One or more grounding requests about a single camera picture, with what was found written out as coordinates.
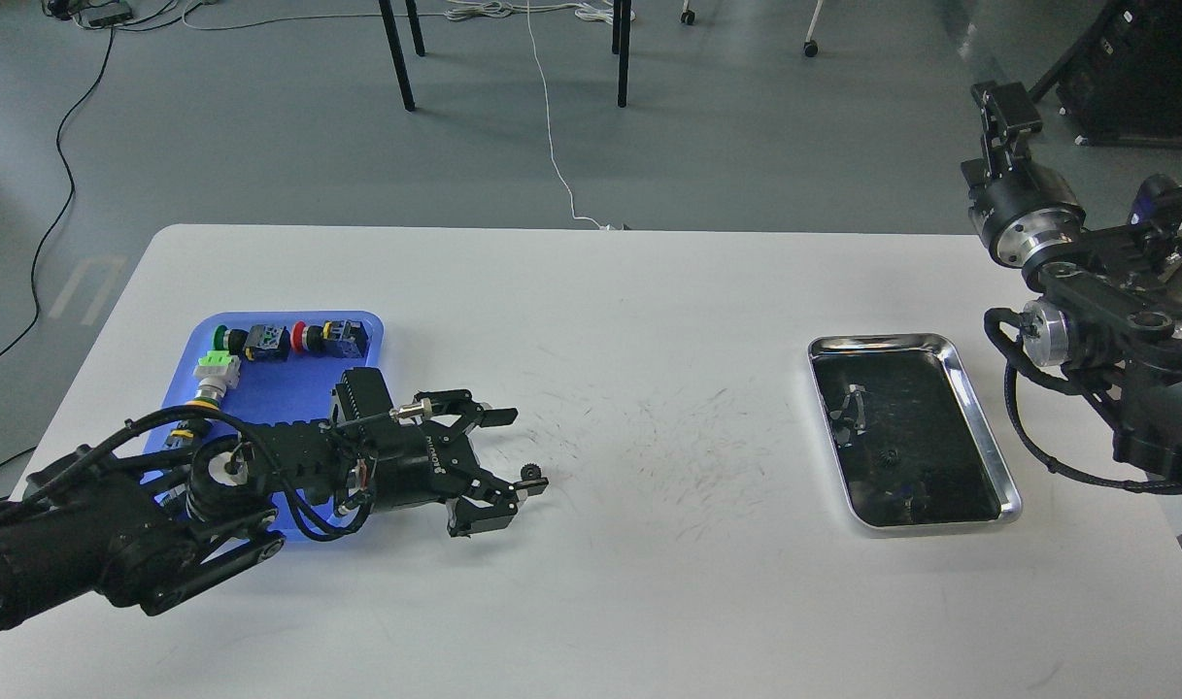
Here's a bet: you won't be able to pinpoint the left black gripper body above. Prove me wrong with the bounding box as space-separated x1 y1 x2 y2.
330 367 480 512

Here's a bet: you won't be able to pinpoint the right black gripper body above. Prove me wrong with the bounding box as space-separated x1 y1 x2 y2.
961 158 1085 267

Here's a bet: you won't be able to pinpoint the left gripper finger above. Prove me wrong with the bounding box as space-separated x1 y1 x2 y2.
414 388 519 438
447 477 550 537

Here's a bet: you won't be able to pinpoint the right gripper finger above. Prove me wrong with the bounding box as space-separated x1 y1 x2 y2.
970 83 1043 171

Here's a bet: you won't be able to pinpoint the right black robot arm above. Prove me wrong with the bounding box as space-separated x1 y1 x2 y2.
961 80 1182 496

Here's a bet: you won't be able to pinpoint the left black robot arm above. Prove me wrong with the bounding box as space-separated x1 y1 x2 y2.
0 367 548 633

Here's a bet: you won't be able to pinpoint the blue plastic tray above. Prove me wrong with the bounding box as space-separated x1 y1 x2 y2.
118 311 387 545

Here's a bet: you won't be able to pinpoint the black cabinet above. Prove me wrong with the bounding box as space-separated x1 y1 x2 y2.
1030 1 1182 150

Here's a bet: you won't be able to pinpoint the metal tray with black mat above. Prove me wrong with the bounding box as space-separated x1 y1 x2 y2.
807 334 1022 537

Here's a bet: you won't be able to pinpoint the black table legs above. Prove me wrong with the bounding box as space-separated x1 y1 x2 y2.
378 0 632 112

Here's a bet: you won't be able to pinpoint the red push button switch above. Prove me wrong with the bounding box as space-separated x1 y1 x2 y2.
290 319 370 360

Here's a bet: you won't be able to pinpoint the green push button switch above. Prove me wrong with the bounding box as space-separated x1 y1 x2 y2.
212 323 292 362

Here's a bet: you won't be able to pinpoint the white green button switch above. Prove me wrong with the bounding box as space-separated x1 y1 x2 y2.
194 349 241 403

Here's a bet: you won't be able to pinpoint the yellow ring button switch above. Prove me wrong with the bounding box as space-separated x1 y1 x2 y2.
163 399 220 449

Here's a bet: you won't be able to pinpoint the white floor cable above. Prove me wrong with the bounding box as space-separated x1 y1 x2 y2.
181 0 636 232

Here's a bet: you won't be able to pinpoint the black floor cable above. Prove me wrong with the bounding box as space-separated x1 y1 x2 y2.
0 0 188 491

